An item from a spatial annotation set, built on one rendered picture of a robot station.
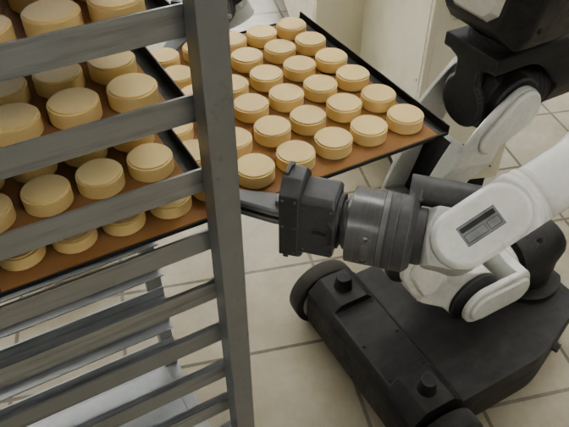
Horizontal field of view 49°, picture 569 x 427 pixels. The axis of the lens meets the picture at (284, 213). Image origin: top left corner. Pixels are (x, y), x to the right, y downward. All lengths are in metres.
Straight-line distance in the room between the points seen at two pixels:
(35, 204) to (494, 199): 0.46
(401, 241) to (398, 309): 1.03
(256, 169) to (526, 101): 0.58
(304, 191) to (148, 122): 0.19
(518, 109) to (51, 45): 0.84
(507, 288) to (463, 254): 0.96
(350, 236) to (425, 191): 0.10
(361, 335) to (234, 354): 0.78
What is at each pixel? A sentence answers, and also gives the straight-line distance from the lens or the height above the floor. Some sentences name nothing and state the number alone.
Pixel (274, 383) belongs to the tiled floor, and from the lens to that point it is 1.74.
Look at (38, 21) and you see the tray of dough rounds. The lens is 0.58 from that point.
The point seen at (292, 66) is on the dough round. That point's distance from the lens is 0.96.
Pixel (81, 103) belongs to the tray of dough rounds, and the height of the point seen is 1.15.
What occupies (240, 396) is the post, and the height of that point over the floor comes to 0.66.
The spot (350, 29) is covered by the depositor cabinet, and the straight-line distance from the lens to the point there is 2.60.
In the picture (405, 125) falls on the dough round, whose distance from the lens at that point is 0.86.
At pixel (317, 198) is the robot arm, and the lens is 0.68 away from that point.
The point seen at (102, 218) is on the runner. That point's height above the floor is 1.05.
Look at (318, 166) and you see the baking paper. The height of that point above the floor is 0.98.
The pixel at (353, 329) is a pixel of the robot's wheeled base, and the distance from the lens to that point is 1.61.
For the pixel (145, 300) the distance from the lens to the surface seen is 1.40.
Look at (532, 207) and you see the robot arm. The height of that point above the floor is 1.05.
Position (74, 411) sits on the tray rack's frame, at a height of 0.15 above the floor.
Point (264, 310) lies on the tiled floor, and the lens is 1.89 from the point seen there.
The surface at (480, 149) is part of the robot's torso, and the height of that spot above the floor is 0.80.
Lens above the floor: 1.48
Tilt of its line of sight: 43 degrees down
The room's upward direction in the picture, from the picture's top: straight up
